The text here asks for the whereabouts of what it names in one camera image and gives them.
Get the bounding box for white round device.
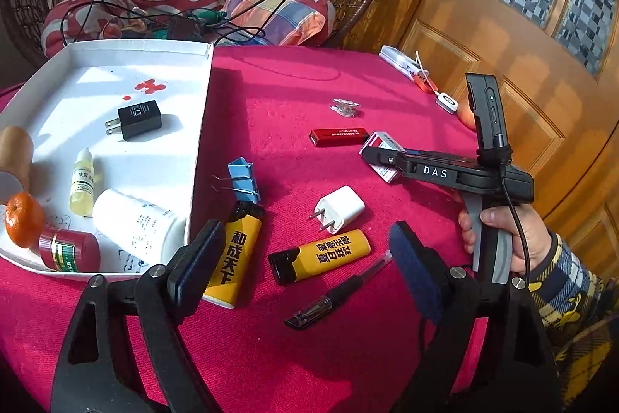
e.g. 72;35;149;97
435;91;459;114

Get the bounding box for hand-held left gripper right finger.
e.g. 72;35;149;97
389;221;562;413

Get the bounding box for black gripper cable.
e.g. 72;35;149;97
499;142;531;274

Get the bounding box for red white cigarette pack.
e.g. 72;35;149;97
359;131;406;185

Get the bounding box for red apple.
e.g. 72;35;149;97
457;101;477;131

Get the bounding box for orange tangerine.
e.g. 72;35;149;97
4;192;45;249

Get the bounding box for red tablecloth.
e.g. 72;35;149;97
0;45;533;413

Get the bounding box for black pen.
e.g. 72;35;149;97
284;250;393;331

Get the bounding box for clear plastic clip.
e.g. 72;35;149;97
331;99;361;118

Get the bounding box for red white seat cushion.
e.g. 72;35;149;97
41;0;337;58

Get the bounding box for white plastic bottle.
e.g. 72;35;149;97
92;189;188;265

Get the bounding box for wooden door glass panels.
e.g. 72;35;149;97
339;0;619;278

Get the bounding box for red round jar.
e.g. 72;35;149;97
39;228;101;273

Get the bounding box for white plug charger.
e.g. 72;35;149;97
309;185;366;236

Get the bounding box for white rectangular box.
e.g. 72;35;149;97
378;45;422;81

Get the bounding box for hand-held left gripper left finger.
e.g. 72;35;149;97
51;219;228;413

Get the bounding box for brown tape roll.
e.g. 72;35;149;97
0;126;34;206

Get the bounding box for black power adapter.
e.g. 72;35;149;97
167;16;204;40

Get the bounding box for person's right forearm plaid sleeve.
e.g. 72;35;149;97
527;231;619;413

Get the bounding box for person's right hand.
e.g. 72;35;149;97
458;201;554;277

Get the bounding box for white cardboard tray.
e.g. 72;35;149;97
0;39;215;281

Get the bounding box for yellow lighter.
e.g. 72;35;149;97
200;201;265;310
268;229;372;286

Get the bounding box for plaid pillow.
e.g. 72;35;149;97
222;0;328;46

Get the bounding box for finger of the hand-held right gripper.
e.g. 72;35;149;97
361;144;406;173

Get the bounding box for black plug charger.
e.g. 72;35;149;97
105;100;162;142

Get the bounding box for small yellow dropper bottle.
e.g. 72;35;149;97
69;148;96;218

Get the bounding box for red slim lighter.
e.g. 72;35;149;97
310;128;369;149

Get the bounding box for blue binder clip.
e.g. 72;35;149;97
211;158;261;204

